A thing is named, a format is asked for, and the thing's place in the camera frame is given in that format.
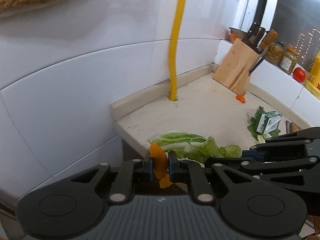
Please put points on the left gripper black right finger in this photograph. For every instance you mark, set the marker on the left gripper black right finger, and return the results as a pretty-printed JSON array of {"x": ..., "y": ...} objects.
[{"x": 190, "y": 173}]

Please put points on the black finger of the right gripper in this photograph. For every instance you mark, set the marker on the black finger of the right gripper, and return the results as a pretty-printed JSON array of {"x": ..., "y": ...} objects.
[
  {"x": 292, "y": 146},
  {"x": 257, "y": 168}
]

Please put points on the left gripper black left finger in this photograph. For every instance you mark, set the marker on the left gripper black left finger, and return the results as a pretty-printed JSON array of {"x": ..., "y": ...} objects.
[{"x": 124, "y": 178}]

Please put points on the orange peel piece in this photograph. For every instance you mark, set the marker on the orange peel piece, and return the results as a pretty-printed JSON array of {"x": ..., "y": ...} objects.
[{"x": 160, "y": 165}]

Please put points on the green drink carton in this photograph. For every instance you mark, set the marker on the green drink carton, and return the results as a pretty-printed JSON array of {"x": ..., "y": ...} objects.
[{"x": 267, "y": 122}]

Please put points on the black kitchen scissors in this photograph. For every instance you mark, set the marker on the black kitchen scissors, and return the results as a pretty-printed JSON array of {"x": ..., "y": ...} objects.
[{"x": 262, "y": 56}]

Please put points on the wooden cutting board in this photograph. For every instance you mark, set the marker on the wooden cutting board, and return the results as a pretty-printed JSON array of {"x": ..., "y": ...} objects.
[{"x": 292, "y": 127}]

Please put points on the pale cabbage leaves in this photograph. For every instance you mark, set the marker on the pale cabbage leaves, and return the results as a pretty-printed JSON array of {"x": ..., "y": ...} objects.
[{"x": 194, "y": 147}]

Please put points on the yellow oil bottle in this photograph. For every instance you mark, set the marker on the yellow oil bottle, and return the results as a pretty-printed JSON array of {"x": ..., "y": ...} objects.
[{"x": 313, "y": 81}]

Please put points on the red tomato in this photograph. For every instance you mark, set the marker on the red tomato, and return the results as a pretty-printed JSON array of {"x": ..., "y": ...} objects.
[{"x": 299, "y": 74}]

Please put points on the orange carrot piece by block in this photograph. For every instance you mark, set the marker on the orange carrot piece by block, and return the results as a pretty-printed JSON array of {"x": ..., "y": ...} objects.
[{"x": 241, "y": 98}]

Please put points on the glass jar with label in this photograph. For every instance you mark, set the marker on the glass jar with label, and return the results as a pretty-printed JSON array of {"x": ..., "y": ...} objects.
[{"x": 289, "y": 60}]

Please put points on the glass jar of pickles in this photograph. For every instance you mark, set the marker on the glass jar of pickles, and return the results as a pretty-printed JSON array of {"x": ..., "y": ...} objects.
[{"x": 275, "y": 52}]

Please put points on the wooden knife block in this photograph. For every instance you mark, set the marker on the wooden knife block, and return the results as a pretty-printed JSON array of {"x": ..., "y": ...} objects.
[{"x": 233, "y": 72}]

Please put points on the orange bowl on sill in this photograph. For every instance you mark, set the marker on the orange bowl on sill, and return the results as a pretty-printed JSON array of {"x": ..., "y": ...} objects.
[{"x": 233, "y": 37}]

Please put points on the metal bowl on sill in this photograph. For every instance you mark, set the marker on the metal bowl on sill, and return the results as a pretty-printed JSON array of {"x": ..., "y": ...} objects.
[{"x": 237, "y": 31}]

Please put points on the yellow vertical pipe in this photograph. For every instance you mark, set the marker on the yellow vertical pipe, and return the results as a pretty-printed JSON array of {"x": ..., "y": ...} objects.
[{"x": 180, "y": 6}]

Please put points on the wooden handled knife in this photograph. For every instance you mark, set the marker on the wooden handled knife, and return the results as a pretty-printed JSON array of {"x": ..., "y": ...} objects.
[{"x": 270, "y": 36}]

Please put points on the black handled knife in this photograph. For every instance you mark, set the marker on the black handled knife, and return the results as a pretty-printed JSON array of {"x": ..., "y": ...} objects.
[
  {"x": 257, "y": 38},
  {"x": 252, "y": 30}
]

